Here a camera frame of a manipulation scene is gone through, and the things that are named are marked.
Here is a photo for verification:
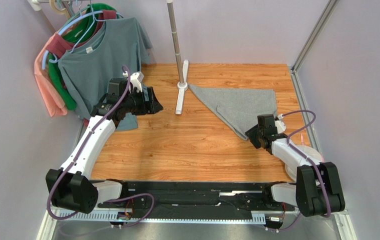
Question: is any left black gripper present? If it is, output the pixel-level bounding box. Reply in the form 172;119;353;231
122;86;163;116

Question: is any green t-shirt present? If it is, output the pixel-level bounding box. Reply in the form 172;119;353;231
46;3;117;111

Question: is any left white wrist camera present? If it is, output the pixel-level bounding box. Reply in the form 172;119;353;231
122;71;144;93

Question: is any grey cloth napkin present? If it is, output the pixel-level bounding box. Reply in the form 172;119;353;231
189;84;278;141

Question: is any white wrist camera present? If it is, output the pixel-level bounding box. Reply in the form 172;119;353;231
122;71;144;93
275;114;287;134

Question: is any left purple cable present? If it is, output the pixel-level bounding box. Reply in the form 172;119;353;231
46;65;131;221

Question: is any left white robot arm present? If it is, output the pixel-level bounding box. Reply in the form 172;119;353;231
45;78;163;214

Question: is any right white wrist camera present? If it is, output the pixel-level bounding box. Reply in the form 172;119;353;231
275;114;287;134

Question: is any aluminium frame post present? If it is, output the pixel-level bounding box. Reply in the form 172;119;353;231
291;0;339;72

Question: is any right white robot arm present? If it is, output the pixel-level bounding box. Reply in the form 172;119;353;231
246;114;346;217

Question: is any grey-blue t-shirt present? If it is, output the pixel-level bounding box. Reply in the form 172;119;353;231
58;17;152;120

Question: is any light blue hanger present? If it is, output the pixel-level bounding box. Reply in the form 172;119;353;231
41;3;124;71

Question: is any white clothes rack stand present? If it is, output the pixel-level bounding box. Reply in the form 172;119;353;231
166;0;189;115

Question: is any white mesh laundry basket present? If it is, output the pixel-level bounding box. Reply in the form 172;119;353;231
282;145;324;181

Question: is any maroon t-shirt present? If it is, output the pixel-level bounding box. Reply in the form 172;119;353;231
46;4;117;60

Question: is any pink t-shirt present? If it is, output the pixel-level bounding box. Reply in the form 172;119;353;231
33;35;68;117

